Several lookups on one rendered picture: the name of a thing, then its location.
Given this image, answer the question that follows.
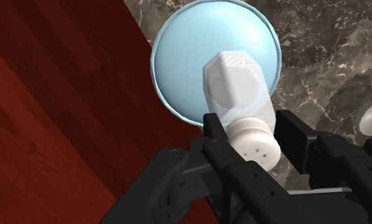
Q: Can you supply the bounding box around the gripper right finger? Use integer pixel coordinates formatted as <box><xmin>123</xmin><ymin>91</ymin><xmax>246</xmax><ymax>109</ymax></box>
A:
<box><xmin>274</xmin><ymin>109</ymin><xmax>372</xmax><ymax>224</ymax></box>

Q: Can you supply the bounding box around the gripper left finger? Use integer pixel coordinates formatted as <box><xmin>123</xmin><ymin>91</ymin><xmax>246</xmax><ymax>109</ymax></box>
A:
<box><xmin>99</xmin><ymin>113</ymin><xmax>302</xmax><ymax>224</ymax></box>

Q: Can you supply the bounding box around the white salt shaker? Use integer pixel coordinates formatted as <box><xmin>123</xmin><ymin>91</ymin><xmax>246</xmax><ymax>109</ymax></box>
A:
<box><xmin>203</xmin><ymin>50</ymin><xmax>282</xmax><ymax>172</ymax></box>

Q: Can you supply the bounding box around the light blue bowl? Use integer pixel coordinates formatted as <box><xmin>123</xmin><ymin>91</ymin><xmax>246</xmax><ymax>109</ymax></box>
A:
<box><xmin>150</xmin><ymin>0</ymin><xmax>282</xmax><ymax>129</ymax></box>

